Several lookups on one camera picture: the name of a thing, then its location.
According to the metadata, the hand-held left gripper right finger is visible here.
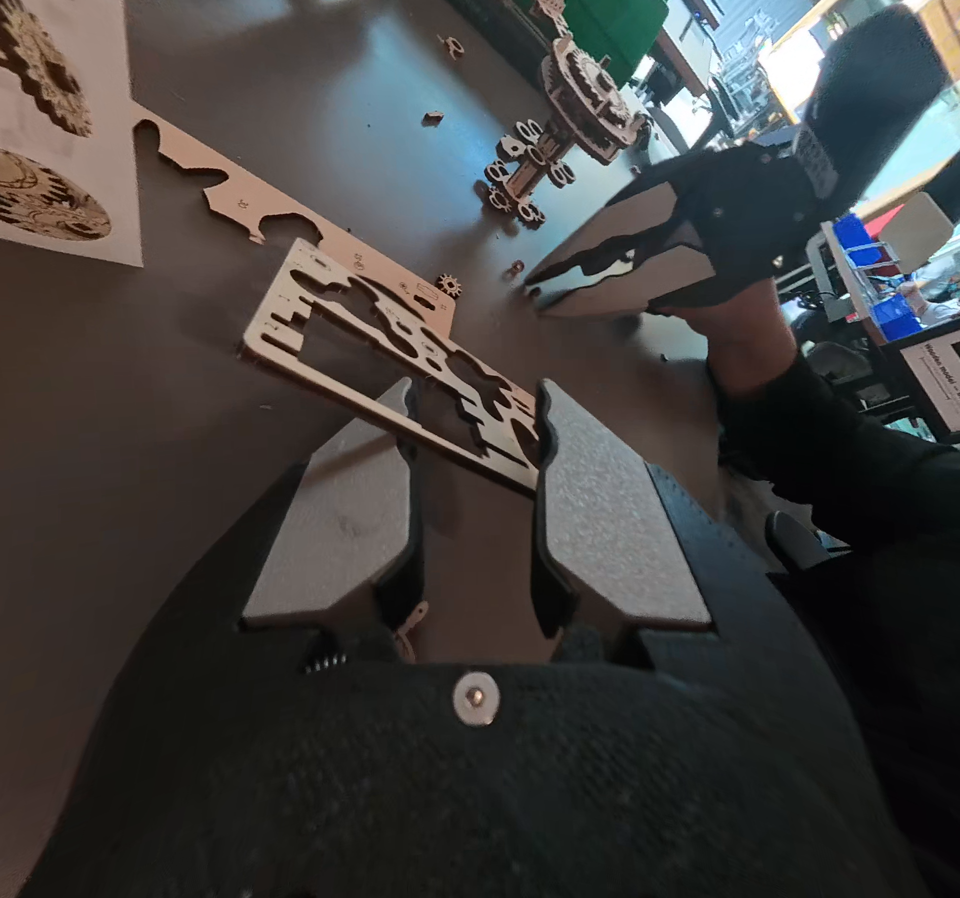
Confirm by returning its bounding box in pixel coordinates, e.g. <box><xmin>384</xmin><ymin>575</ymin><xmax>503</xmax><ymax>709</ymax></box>
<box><xmin>531</xmin><ymin>378</ymin><xmax>715</xmax><ymax>641</ymax></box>

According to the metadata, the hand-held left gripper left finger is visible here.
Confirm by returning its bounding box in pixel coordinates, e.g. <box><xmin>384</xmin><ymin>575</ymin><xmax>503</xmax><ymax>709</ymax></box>
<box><xmin>241</xmin><ymin>376</ymin><xmax>426</xmax><ymax>634</ymax></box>

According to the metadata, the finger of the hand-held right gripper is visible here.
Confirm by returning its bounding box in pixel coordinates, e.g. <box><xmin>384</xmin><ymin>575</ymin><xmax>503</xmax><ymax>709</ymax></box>
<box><xmin>534</xmin><ymin>244</ymin><xmax>715</xmax><ymax>319</ymax></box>
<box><xmin>523</xmin><ymin>181</ymin><xmax>681</xmax><ymax>290</ymax></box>

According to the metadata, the wooden gear model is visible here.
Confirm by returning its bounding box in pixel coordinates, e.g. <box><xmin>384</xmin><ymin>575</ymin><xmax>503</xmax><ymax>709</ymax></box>
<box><xmin>480</xmin><ymin>0</ymin><xmax>651</xmax><ymax>229</ymax></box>

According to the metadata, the wooden sheet with cutouts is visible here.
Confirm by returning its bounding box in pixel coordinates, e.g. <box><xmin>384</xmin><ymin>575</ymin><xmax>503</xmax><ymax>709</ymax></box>
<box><xmin>238</xmin><ymin>236</ymin><xmax>546</xmax><ymax>495</ymax></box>

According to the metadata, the assembly booklet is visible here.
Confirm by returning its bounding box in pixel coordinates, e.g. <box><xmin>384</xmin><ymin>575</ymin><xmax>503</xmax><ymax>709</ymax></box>
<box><xmin>0</xmin><ymin>0</ymin><xmax>145</xmax><ymax>269</ymax></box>

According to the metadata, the person's right hand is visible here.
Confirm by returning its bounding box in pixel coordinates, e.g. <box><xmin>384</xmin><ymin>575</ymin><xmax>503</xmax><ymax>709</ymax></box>
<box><xmin>675</xmin><ymin>277</ymin><xmax>800</xmax><ymax>398</ymax></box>

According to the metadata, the framed marker sign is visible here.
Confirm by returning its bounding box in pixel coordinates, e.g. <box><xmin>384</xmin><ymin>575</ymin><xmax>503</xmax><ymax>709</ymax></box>
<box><xmin>898</xmin><ymin>326</ymin><xmax>960</xmax><ymax>435</ymax></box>

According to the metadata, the curved wooden frame offcut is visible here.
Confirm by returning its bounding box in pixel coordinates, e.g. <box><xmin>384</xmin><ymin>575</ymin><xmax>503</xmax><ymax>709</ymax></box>
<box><xmin>132</xmin><ymin>105</ymin><xmax>460</xmax><ymax>338</ymax></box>

